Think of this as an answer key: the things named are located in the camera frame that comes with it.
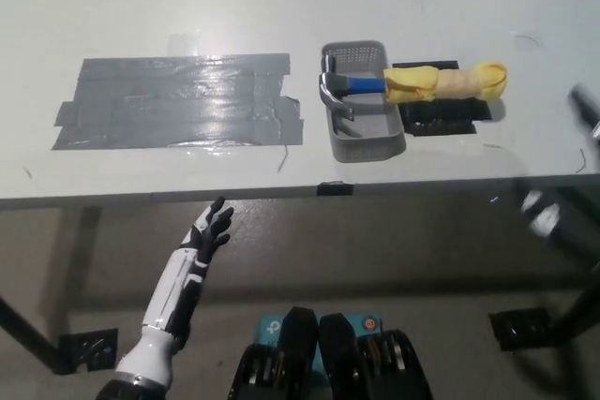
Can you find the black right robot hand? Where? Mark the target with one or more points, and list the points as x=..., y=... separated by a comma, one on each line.
x=541, y=217

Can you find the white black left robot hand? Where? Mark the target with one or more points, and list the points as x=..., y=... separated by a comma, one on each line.
x=171, y=287

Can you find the blue hammer with yellow cloth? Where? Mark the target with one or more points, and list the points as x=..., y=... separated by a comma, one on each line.
x=363, y=85

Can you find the black tape patch on desk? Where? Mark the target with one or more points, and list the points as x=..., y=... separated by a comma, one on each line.
x=436, y=119

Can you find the grey plastic basket container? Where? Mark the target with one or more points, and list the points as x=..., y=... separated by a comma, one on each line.
x=370, y=137

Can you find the black table leg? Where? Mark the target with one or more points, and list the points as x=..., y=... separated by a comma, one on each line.
x=28, y=334

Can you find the grey duct tape patch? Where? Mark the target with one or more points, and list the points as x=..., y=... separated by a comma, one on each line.
x=178, y=105

